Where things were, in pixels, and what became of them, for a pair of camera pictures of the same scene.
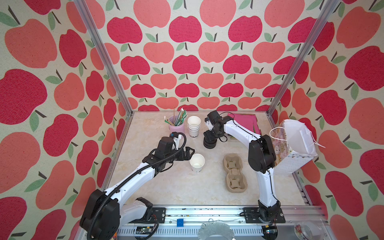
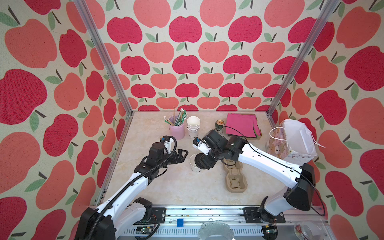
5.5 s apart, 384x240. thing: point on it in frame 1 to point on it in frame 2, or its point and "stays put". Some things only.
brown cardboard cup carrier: (236, 180) stays put
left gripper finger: (187, 152) to (180, 155)
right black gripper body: (217, 134) to (213, 156)
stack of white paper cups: (193, 126) stays put
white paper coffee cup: (197, 161) stays put
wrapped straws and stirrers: (182, 115) stays put
